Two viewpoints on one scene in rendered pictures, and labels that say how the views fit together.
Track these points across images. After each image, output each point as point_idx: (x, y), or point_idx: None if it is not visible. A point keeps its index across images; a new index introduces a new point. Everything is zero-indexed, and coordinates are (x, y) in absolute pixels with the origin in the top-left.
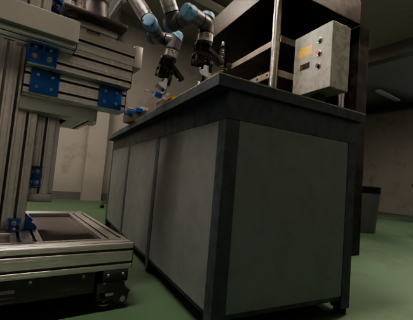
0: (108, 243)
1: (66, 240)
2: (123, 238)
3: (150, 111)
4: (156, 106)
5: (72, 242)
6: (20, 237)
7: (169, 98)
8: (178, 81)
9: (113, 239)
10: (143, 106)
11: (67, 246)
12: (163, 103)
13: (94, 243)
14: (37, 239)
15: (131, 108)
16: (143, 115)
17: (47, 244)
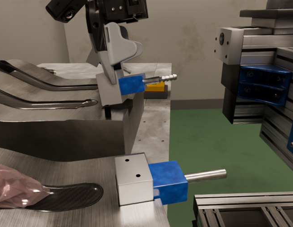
0: (213, 195)
1: (244, 206)
2: (200, 206)
3: (123, 156)
4: (130, 118)
5: (239, 202)
6: (284, 220)
7: (164, 83)
8: (57, 19)
9: (208, 206)
10: (144, 155)
11: (240, 193)
12: (167, 93)
13: (222, 197)
14: (267, 213)
15: (202, 171)
16: (168, 152)
17: (253, 198)
